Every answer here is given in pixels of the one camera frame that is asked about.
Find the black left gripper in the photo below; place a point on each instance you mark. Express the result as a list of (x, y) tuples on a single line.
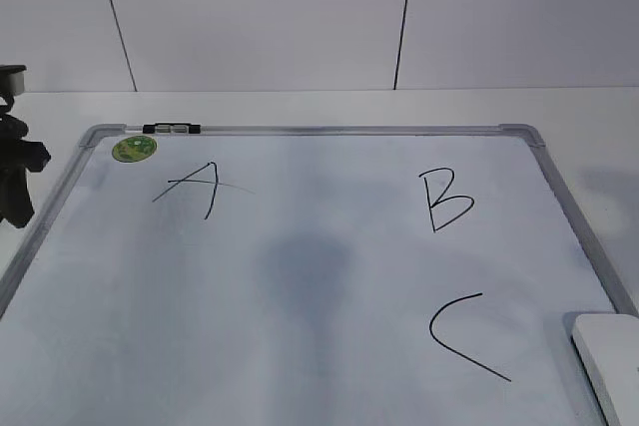
[(17, 156)]

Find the white rectangular board eraser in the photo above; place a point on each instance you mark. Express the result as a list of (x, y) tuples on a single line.
[(608, 347)]

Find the green round magnet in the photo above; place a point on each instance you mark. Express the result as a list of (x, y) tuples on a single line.
[(134, 149)]

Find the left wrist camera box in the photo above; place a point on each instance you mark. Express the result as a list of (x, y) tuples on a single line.
[(12, 80)]

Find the white whiteboard with grey frame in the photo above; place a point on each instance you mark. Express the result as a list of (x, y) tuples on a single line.
[(310, 276)]

